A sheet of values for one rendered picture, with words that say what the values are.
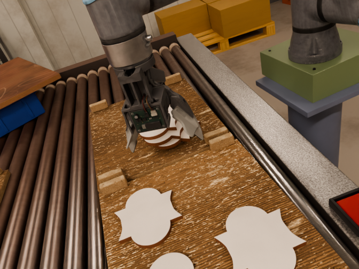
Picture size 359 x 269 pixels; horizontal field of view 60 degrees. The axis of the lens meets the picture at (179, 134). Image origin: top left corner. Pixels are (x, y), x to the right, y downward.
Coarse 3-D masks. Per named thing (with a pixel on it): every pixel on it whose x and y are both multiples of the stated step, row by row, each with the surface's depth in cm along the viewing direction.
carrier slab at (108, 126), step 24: (192, 96) 97; (96, 120) 100; (120, 120) 96; (216, 120) 83; (96, 144) 88; (120, 144) 85; (144, 144) 82; (192, 144) 77; (96, 168) 79; (144, 168) 74
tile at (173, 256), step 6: (174, 252) 53; (162, 258) 52; (168, 258) 52; (174, 258) 52; (180, 258) 52; (186, 258) 51; (156, 264) 52; (162, 264) 51; (168, 264) 51; (174, 264) 51; (180, 264) 51; (186, 264) 50; (192, 264) 50
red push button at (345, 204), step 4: (352, 196) 55; (356, 196) 55; (340, 200) 55; (344, 200) 55; (348, 200) 55; (352, 200) 54; (356, 200) 54; (340, 204) 54; (344, 204) 54; (348, 204) 54; (352, 204) 54; (356, 204) 54; (344, 208) 54; (348, 208) 53; (352, 208) 53; (356, 208) 53; (348, 212) 53; (352, 212) 53; (356, 212) 52; (352, 216) 52; (356, 216) 52; (356, 220) 51
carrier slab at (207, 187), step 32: (192, 160) 72; (224, 160) 70; (128, 192) 69; (160, 192) 67; (192, 192) 64; (224, 192) 62; (256, 192) 60; (192, 224) 58; (224, 224) 56; (288, 224) 53; (128, 256) 56; (160, 256) 54; (192, 256) 53; (224, 256) 51; (320, 256) 47
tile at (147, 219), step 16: (144, 192) 66; (128, 208) 64; (144, 208) 62; (160, 208) 61; (128, 224) 60; (144, 224) 59; (160, 224) 58; (128, 240) 58; (144, 240) 56; (160, 240) 56
